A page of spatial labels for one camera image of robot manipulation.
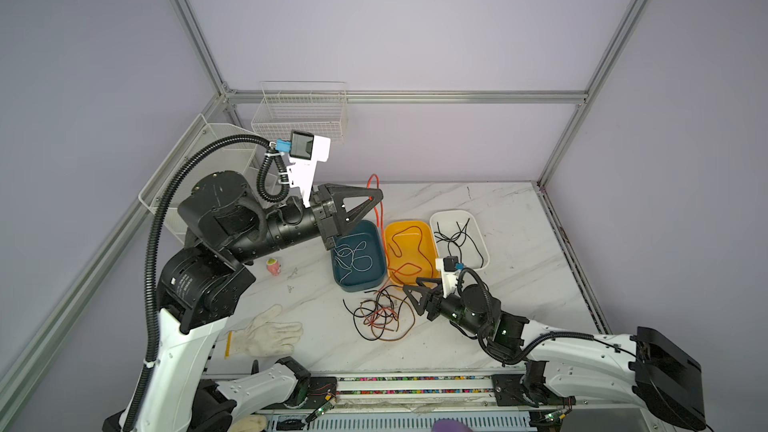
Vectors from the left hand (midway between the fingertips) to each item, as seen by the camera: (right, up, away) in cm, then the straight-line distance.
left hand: (379, 198), depth 42 cm
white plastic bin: (+22, -5, +66) cm, 70 cm away
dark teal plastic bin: (-10, -19, +55) cm, 59 cm away
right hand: (+6, -20, +31) cm, 37 cm away
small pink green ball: (-36, -19, +51) cm, 65 cm away
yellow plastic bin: (+8, -16, +58) cm, 61 cm away
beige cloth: (-31, -52, +27) cm, 66 cm away
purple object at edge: (+15, -53, +28) cm, 62 cm away
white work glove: (-35, -37, +40) cm, 65 cm away
